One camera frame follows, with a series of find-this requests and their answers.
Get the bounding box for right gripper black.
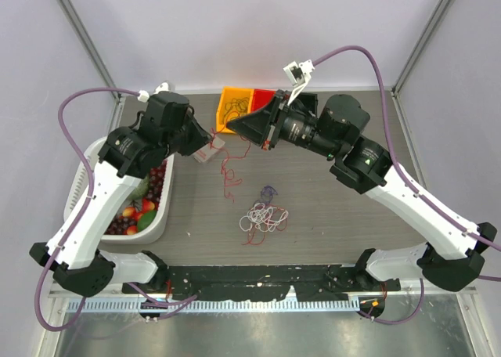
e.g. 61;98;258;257
228;89;341;160

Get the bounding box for red wire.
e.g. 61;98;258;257
210;128;252;204
241;204;289;247

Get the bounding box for white wire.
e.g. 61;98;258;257
238;201;290;233

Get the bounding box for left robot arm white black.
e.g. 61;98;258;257
30;92;211;298

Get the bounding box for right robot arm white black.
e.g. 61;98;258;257
226;90;497;292

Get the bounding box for playing card box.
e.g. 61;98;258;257
191;137;225;164

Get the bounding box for red plastic bin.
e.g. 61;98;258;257
250;88;275;113

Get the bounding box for yellow plastic bin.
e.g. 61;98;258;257
215;86;254;134

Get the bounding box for dark red grape bunch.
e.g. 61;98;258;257
146;160;167;204

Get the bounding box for black plastic bin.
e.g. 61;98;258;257
292;92;318;117

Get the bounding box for green melon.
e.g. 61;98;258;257
128;175;150;201

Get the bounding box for small peach fruits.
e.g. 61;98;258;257
119;198;157;236

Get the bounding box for small red grape bunch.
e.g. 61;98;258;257
105;216;137;236

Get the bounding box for white plastic basket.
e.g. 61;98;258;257
63;135;175;245

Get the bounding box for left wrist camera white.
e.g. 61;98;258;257
154;81;171;94

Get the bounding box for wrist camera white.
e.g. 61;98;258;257
283;59;315;106
154;81;171;94

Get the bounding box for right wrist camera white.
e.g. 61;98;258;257
283;59;315;106

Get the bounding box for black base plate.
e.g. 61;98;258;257
121;263;400;302

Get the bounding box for white slotted cable duct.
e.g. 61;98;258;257
82;297;360;315

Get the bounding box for aluminium frame rail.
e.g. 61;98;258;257
49;285;124;298

